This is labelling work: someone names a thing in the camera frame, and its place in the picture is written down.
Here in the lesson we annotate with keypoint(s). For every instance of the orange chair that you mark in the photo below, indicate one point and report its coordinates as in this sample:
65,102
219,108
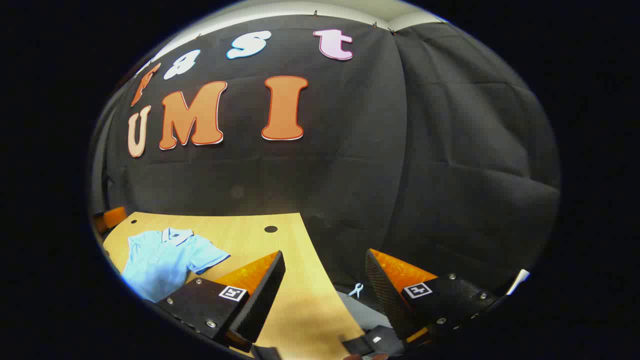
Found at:
112,217

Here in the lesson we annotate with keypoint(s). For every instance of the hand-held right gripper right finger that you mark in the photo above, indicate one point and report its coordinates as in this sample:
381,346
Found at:
385,300

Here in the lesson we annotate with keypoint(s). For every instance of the white plastic clip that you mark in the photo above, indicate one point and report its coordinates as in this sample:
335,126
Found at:
356,289

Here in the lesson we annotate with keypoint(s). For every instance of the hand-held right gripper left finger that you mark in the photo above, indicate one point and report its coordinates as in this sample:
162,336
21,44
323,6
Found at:
265,295

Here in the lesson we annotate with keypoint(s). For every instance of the light blue polo T-shirt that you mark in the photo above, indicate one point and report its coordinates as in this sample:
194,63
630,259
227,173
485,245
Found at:
160,260

